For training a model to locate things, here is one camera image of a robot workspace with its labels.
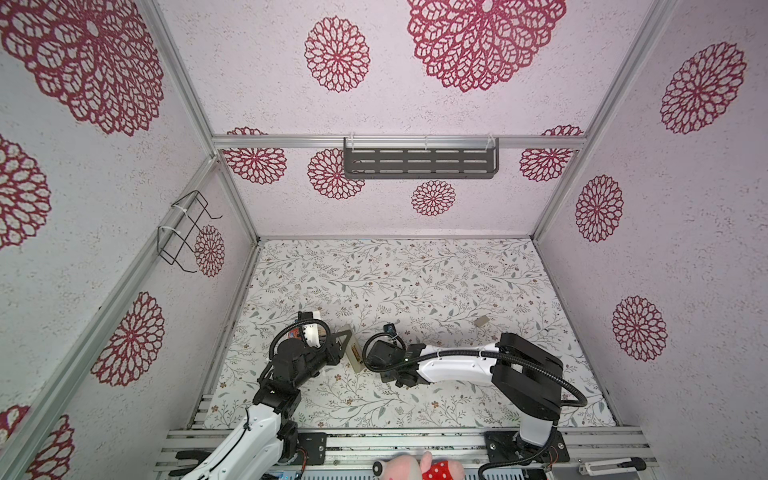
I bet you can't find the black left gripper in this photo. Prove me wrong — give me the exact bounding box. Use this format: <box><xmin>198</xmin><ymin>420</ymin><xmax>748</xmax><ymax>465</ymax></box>
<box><xmin>293</xmin><ymin>329</ymin><xmax>351</xmax><ymax>389</ymax></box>

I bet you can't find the beige battery cover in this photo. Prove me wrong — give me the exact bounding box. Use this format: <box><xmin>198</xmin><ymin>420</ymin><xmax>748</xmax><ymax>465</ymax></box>
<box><xmin>473</xmin><ymin>315</ymin><xmax>490</xmax><ymax>328</ymax></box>

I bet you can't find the beige remote control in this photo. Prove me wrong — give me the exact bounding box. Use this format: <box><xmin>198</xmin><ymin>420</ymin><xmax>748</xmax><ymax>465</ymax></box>
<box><xmin>345</xmin><ymin>342</ymin><xmax>366</xmax><ymax>374</ymax></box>

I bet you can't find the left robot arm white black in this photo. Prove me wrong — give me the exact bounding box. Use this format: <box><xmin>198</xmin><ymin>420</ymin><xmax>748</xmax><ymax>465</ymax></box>
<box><xmin>168</xmin><ymin>319</ymin><xmax>352</xmax><ymax>479</ymax></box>

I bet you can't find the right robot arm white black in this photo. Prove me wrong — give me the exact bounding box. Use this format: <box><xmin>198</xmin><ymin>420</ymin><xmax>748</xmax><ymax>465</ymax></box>
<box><xmin>364</xmin><ymin>333</ymin><xmax>564</xmax><ymax>447</ymax></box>

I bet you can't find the pink plush toy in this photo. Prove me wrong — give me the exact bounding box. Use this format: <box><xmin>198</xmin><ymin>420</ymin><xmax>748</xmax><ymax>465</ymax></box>
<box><xmin>372</xmin><ymin>451</ymin><xmax>466</xmax><ymax>480</ymax></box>

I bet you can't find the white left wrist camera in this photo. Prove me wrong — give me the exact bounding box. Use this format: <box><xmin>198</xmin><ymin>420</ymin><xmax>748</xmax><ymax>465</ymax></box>
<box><xmin>292</xmin><ymin>311</ymin><xmax>321</xmax><ymax>347</ymax></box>

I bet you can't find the black corrugated left cable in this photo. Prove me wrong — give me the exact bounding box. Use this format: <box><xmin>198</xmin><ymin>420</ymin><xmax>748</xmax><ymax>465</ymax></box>
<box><xmin>257</xmin><ymin>317</ymin><xmax>334</xmax><ymax>391</ymax></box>

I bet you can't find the black corrugated cable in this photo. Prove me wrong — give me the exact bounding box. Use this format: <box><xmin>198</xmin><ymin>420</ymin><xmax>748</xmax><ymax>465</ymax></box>
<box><xmin>257</xmin><ymin>317</ymin><xmax>334</xmax><ymax>391</ymax></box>
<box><xmin>361</xmin><ymin>331</ymin><xmax>589</xmax><ymax>480</ymax></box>

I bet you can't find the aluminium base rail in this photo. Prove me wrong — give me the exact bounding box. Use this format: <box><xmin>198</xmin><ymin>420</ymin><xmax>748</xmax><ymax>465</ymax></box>
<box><xmin>152</xmin><ymin>395</ymin><xmax>658</xmax><ymax>478</ymax></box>

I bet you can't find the dark metal wall shelf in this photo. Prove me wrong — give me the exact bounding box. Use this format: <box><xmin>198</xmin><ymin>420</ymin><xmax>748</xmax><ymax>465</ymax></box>
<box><xmin>342</xmin><ymin>137</ymin><xmax>499</xmax><ymax>180</ymax></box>

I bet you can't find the black wire wall basket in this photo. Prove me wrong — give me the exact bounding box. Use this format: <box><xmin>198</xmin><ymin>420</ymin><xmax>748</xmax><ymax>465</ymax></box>
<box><xmin>155</xmin><ymin>190</ymin><xmax>226</xmax><ymax>278</ymax></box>

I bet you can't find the black corrugated right cable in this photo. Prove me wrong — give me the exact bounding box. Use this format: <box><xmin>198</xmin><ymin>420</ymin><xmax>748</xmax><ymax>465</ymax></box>
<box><xmin>361</xmin><ymin>331</ymin><xmax>589</xmax><ymax>480</ymax></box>

